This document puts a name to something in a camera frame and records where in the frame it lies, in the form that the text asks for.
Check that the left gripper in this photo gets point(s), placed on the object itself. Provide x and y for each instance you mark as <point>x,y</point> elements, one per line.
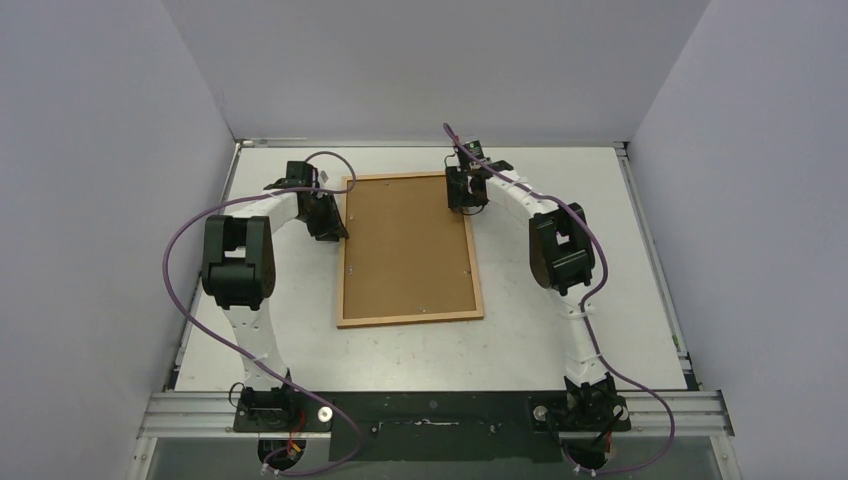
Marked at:
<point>332,230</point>

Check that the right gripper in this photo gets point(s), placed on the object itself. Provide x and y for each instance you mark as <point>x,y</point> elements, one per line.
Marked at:
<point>460,185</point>

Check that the brown backing board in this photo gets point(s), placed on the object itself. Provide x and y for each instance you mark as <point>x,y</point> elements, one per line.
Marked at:
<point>407,245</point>

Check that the wooden picture frame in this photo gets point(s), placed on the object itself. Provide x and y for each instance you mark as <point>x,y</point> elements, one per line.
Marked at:
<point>339,291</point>

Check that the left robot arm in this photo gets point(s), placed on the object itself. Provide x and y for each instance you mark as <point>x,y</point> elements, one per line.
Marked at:
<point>239,273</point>

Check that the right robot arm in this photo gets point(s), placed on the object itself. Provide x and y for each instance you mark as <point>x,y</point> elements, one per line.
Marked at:
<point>561,257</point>

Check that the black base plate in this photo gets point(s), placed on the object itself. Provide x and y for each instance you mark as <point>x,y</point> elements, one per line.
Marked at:
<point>434,426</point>

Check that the aluminium rail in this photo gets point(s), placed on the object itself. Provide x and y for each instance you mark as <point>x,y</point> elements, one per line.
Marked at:
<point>187,414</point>

